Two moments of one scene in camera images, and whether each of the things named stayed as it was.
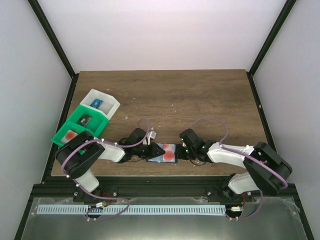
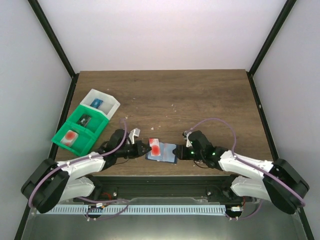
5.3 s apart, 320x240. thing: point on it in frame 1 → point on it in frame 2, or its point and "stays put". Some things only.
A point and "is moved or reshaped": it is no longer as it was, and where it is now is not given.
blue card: [97, 103] stays put
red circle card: [169, 155] is moved or reshaped
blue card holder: [170, 156] stays put
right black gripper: [180, 152] stays put
